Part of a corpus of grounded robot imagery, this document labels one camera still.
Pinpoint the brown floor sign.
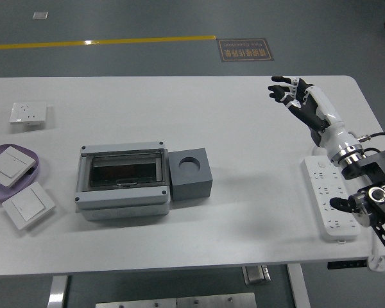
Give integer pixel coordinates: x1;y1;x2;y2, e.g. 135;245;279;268
216;38;275;63

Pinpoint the grey metal base plate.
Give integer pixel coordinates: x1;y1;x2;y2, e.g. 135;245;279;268
95;292;258;308

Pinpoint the grey cube with round hole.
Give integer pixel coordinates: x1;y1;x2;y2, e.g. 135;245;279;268
168;147;213;202

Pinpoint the white power strip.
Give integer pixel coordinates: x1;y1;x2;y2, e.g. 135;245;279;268
300;155;362;241

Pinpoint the yellow floor tape line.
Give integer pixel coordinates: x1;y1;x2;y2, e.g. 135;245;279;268
0;35;218;51

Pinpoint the grey electrical box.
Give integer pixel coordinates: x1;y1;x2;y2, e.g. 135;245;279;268
74;141;171;221

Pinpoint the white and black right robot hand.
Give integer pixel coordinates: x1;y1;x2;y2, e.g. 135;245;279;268
268;75;359;158

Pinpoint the white wall socket panel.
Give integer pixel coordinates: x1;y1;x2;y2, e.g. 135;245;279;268
9;101;48;125

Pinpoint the white power strip cable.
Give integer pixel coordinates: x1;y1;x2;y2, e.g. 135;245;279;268
312;144;385;273

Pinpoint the white table leg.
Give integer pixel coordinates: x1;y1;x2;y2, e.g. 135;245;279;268
47;275;71;308
286;264;312;308

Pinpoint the metal bracket under table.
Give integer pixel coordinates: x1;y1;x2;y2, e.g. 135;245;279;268
242;265;272;286

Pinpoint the white wall switch panel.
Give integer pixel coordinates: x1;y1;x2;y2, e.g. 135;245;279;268
0;146;37;189
1;182;56;231

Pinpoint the black table control panel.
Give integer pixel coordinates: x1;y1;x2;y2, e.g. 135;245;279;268
327;260;368;270

